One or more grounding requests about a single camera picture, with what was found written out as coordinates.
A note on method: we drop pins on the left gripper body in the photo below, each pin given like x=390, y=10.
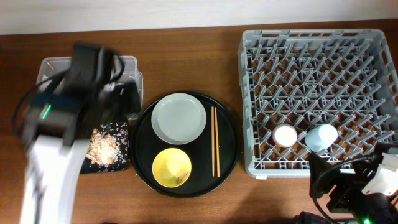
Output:
x=125, y=96

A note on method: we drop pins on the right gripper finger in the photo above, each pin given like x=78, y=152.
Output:
x=386, y=148
x=320, y=186

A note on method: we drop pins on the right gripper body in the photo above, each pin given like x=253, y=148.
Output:
x=369, y=207

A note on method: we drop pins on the blue plastic cup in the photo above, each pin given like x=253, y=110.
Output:
x=321, y=137

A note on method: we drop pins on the pink plastic cup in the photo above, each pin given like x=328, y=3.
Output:
x=284, y=135

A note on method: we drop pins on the grey round plate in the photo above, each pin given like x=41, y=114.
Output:
x=178, y=118

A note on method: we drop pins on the yellow bowl with food scraps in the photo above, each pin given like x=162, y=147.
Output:
x=171, y=168

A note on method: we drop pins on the wooden chopstick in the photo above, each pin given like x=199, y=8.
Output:
x=217, y=147
x=212, y=142

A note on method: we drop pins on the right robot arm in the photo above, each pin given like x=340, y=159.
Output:
x=385, y=211

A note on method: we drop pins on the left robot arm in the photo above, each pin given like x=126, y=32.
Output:
x=56, y=147

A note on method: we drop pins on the grey plastic dishwasher rack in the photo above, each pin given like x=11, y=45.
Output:
x=306, y=78

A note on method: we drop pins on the pile of food scraps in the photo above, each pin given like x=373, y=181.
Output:
x=104, y=147

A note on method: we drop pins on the black rectangular tray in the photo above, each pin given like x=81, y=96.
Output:
x=115, y=149

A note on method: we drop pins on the round black serving tray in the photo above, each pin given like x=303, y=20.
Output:
x=144, y=145

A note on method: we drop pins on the clear plastic storage bin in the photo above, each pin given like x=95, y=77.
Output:
x=55, y=65

